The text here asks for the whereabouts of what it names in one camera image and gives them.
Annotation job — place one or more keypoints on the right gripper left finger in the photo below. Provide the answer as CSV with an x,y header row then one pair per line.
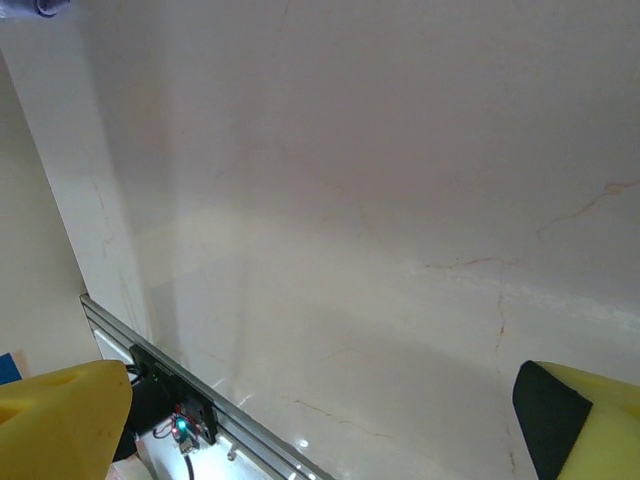
x,y
60,425

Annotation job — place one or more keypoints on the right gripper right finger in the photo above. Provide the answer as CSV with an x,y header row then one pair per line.
x,y
590,430

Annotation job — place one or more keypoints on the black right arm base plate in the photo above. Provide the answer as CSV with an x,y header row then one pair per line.
x,y
165,370

